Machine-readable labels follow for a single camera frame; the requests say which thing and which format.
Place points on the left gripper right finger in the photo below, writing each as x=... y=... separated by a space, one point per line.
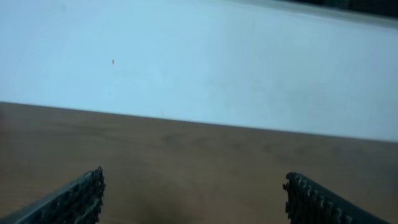
x=311 y=203

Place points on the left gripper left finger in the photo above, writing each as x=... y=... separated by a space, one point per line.
x=78 y=202

